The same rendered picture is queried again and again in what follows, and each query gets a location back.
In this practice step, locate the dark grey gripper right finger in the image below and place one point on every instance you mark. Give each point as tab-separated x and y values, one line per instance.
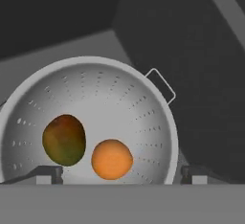
186	174

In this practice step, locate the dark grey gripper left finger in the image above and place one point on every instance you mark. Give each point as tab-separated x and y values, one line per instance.
56	174

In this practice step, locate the green and red mango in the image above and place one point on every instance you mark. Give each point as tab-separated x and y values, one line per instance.
63	140

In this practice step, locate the orange tangerine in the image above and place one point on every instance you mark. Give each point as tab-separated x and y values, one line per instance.
111	159

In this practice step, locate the white metal colander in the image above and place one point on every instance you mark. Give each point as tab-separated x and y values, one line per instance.
105	106

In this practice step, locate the dark grey sink basin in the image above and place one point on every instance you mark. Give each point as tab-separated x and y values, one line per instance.
197	74

